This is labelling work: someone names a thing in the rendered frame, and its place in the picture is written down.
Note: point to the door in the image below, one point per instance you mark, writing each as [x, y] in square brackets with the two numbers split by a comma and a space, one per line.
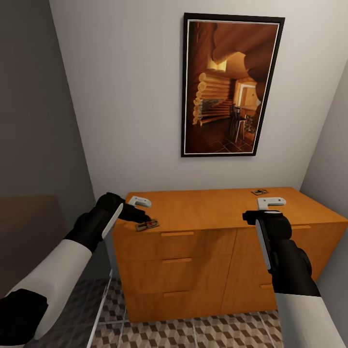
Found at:
[45, 184]

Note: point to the cabinet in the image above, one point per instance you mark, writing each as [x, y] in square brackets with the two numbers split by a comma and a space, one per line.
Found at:
[205, 260]

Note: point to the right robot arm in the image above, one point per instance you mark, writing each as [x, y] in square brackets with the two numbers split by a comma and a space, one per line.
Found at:
[304, 319]

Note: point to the picture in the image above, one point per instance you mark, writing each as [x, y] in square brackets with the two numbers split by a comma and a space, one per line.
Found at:
[228, 65]

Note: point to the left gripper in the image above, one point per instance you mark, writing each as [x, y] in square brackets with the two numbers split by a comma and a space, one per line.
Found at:
[136, 215]

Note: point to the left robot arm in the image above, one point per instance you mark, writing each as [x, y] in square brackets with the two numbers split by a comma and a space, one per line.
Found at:
[32, 307]

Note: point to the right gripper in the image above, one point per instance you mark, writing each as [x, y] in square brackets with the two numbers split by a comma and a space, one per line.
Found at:
[251, 216]

